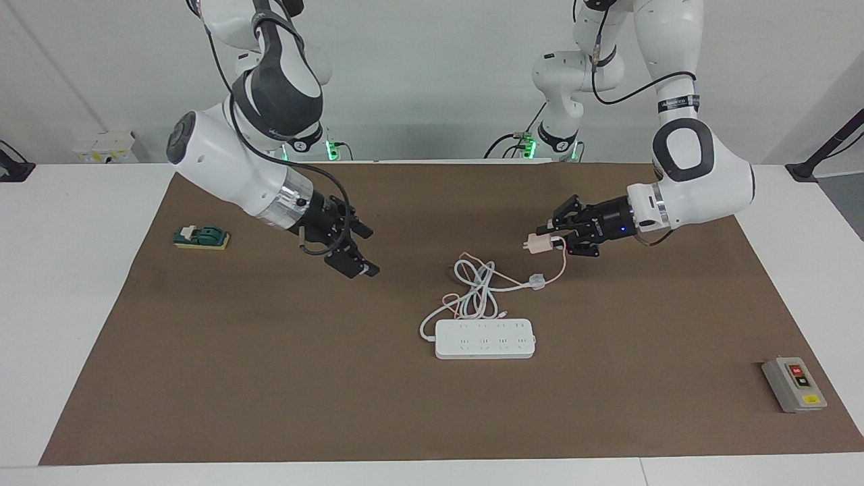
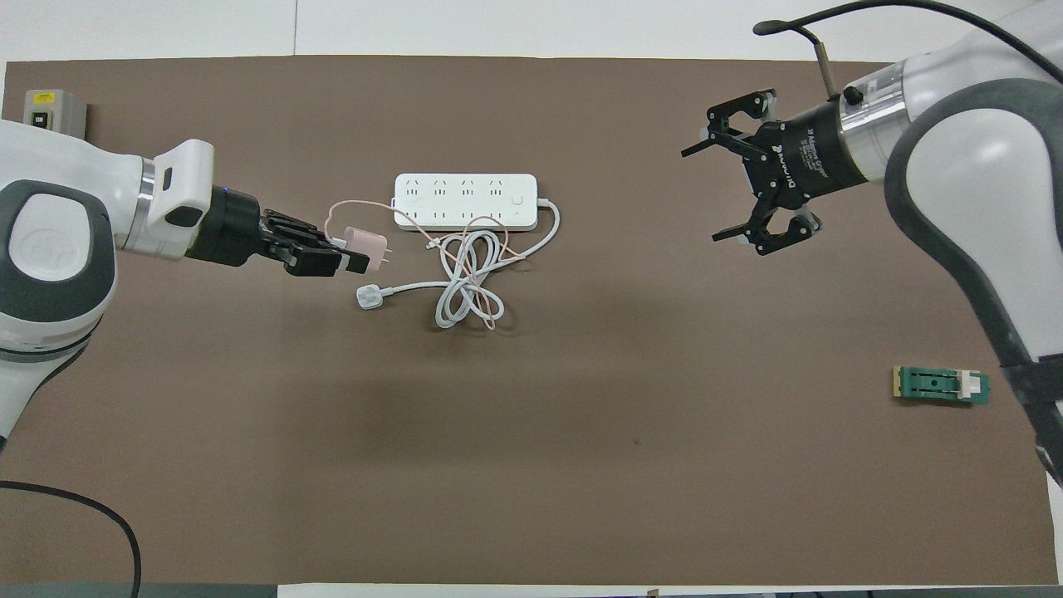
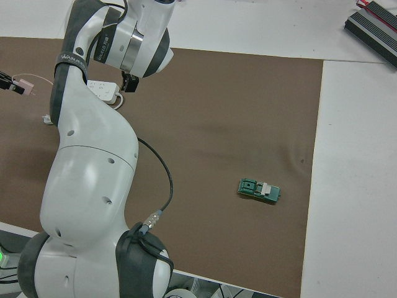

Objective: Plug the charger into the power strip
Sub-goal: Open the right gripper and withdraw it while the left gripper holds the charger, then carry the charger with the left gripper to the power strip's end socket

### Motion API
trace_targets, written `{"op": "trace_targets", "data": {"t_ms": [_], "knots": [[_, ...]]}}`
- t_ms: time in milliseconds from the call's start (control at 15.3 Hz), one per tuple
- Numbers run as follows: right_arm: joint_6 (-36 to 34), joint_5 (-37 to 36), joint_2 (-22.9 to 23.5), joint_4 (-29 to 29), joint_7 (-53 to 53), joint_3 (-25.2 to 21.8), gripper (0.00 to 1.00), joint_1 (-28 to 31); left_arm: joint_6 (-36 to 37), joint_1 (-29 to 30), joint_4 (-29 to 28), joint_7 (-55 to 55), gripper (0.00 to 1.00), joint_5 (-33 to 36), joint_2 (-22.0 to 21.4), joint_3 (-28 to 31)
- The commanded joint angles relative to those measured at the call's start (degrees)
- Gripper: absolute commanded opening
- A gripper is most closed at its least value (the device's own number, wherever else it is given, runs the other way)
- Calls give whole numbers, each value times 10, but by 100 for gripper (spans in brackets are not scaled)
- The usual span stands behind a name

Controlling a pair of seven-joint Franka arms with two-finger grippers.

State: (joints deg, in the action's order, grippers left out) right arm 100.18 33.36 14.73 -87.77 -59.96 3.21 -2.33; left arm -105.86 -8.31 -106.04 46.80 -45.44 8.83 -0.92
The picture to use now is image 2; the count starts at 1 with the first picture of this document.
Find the white power cord with plug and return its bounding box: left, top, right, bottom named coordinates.
left=355, top=198, right=561, bottom=331

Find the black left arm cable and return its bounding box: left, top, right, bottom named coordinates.
left=0, top=480, right=142, bottom=598

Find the grey on-off switch box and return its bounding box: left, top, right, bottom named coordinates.
left=23, top=89, right=88, bottom=140

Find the pink charger cable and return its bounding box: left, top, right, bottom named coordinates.
left=324, top=198, right=526, bottom=331

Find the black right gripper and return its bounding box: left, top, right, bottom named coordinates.
left=681, top=90, right=869, bottom=256

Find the pink charger block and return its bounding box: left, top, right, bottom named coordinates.
left=345, top=225, right=391, bottom=271

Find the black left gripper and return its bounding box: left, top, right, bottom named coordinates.
left=184, top=188, right=370, bottom=277

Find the brown table mat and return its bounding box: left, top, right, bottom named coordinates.
left=0, top=55, right=1060, bottom=586

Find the white power strip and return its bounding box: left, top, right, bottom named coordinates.
left=393, top=173, right=539, bottom=233

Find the green knife switch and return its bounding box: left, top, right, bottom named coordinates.
left=893, top=365, right=991, bottom=406

